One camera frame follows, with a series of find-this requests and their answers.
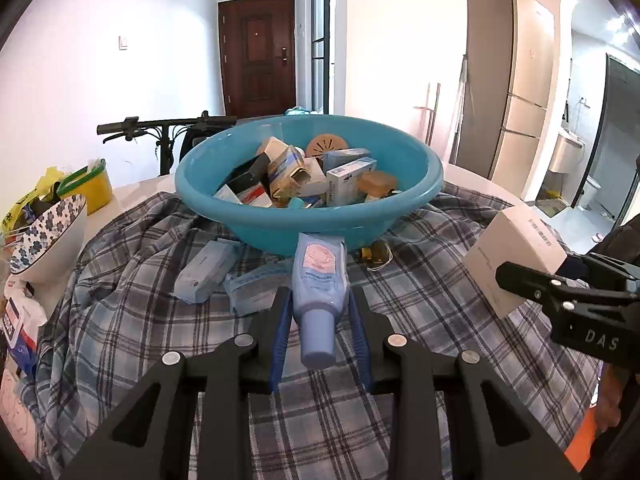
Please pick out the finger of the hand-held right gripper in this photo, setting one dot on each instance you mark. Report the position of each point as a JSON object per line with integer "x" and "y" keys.
{"x": 530, "y": 285}
{"x": 605, "y": 267}

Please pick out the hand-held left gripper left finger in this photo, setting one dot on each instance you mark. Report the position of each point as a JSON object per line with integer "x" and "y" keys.
{"x": 280, "y": 332}

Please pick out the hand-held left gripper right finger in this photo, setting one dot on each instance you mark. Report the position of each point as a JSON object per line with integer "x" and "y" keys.
{"x": 361, "y": 332}

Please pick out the large white box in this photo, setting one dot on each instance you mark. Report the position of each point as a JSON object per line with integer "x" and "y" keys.
{"x": 520, "y": 245}

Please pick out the light blue tissue pack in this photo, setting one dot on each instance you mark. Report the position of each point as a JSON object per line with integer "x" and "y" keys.
{"x": 255, "y": 287}
{"x": 205, "y": 270}

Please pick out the blue tube with pink label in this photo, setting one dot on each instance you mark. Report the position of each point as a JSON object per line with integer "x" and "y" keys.
{"x": 320, "y": 280}

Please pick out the blue plastic basin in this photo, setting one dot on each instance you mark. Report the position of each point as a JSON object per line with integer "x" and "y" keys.
{"x": 300, "y": 232}

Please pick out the person's right hand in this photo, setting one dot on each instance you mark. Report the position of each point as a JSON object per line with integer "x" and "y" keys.
{"x": 609, "y": 400}

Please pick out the person's dark jacket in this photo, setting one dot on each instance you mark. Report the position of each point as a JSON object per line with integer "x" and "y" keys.
{"x": 625, "y": 240}

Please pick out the blue plaid cloth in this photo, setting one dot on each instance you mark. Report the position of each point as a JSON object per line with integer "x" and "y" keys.
{"x": 425, "y": 320}

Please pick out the white toilet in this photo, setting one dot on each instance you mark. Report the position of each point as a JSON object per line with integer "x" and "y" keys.
{"x": 590, "y": 195}

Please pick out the yellow floor mat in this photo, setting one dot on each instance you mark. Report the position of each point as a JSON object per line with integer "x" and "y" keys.
{"x": 552, "y": 206}

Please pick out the white washbasin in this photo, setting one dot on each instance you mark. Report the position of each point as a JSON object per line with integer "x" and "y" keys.
{"x": 565, "y": 152}

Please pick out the bathroom glass door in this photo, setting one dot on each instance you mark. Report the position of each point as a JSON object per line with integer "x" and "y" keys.
{"x": 617, "y": 135}

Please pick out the red and white box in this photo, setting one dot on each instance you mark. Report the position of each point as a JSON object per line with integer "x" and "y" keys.
{"x": 255, "y": 195}

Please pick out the orange soap box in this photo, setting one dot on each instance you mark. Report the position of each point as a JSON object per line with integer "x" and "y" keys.
{"x": 377, "y": 183}

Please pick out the white and blue box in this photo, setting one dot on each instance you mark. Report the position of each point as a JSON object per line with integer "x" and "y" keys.
{"x": 350, "y": 177}

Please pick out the black box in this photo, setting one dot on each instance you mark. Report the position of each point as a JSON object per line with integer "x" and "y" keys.
{"x": 245, "y": 175}

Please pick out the gold and blue box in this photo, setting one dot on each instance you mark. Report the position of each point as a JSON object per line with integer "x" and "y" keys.
{"x": 287, "y": 170}

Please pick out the dark blue box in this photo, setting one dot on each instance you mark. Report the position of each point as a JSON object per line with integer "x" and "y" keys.
{"x": 347, "y": 155}

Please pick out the white poles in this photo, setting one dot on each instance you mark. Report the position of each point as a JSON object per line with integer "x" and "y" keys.
{"x": 461, "y": 110}

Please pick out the brown perforated disc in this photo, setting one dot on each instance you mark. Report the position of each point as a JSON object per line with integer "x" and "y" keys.
{"x": 324, "y": 144}

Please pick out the beige refrigerator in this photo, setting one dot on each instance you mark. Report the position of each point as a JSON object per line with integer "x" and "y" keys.
{"x": 510, "y": 90}

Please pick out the black bicycle bag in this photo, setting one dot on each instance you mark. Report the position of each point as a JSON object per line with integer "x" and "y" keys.
{"x": 192, "y": 137}

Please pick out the black bicycle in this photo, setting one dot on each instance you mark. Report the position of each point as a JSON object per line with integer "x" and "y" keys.
{"x": 160, "y": 125}

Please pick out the yellow bucket with green rim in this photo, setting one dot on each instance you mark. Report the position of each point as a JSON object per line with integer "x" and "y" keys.
{"x": 85, "y": 190}

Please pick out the blue floral bowl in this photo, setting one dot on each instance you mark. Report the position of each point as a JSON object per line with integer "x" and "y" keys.
{"x": 47, "y": 230}

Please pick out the white packet with red label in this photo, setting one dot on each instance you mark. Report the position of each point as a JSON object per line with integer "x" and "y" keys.
{"x": 22, "y": 320}

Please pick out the pink and white packet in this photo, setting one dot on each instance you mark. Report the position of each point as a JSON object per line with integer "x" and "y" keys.
{"x": 15, "y": 410}

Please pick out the dark wooden door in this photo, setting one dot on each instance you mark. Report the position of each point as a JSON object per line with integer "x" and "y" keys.
{"x": 257, "y": 55}

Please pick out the yellow plastic bag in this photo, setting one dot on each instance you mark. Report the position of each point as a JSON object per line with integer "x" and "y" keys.
{"x": 30, "y": 195}

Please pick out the black framed glass door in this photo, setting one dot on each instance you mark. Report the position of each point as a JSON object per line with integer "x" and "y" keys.
{"x": 320, "y": 35}

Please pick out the white light switch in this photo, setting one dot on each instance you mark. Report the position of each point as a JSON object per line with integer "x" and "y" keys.
{"x": 123, "y": 42}

